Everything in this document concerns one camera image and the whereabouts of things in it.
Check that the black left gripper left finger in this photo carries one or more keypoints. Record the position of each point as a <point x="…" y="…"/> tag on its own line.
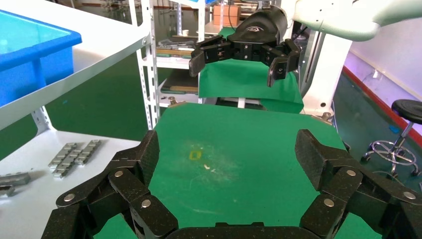
<point x="128" y="184"/>

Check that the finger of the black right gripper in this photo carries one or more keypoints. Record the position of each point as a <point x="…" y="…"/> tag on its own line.
<point x="283" y="62"/>
<point x="211" y="52"/>

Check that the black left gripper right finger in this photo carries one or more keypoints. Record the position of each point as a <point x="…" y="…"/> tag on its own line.
<point x="349" y="184"/>

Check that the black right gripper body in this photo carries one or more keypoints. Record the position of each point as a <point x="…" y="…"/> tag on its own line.
<point x="257" y="31"/>

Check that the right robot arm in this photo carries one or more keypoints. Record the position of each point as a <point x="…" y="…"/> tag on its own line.
<point x="329" y="16"/>

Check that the grey metal link strip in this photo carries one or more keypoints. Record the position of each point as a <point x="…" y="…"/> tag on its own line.
<point x="88" y="151"/>
<point x="67" y="163"/>
<point x="14" y="179"/>
<point x="62" y="155"/>

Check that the white background shelf rack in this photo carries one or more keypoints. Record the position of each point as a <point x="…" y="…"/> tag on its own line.
<point x="201" y="19"/>

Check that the brown cardboard box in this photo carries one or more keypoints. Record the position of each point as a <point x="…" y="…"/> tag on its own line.
<point x="225" y="14"/>

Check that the flat boards on shelf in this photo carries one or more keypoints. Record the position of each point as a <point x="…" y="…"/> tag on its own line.
<point x="174" y="47"/>

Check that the green draped cloth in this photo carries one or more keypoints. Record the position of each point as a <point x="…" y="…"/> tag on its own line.
<point x="244" y="82"/>

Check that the white pillar stand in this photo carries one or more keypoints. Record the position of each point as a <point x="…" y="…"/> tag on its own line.
<point x="329" y="76"/>

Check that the black seat chrome stool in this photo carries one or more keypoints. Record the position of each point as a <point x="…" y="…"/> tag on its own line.
<point x="407" y="110"/>

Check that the white shelf board with strips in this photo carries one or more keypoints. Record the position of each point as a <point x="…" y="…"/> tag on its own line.
<point x="33" y="204"/>

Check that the green table cloth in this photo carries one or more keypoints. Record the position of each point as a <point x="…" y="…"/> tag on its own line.
<point x="230" y="184"/>

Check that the white shelf board with bin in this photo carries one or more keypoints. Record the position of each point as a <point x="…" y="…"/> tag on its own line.
<point x="105" y="36"/>

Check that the blue plastic bin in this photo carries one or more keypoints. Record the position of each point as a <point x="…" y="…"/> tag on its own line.
<point x="19" y="76"/>

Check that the white slotted rack post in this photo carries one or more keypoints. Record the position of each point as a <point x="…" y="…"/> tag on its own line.
<point x="153" y="82"/>
<point x="43" y="120"/>

